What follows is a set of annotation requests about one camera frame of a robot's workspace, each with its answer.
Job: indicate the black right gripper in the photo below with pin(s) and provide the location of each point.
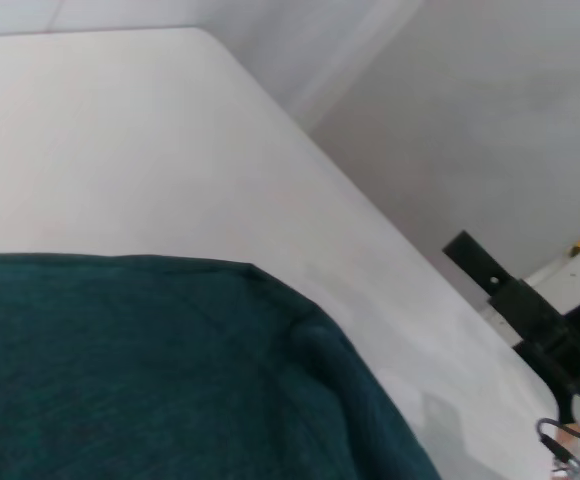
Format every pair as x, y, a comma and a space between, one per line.
550, 330

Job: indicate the dark teal lunch bag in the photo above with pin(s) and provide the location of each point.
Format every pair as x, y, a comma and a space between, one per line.
145, 375

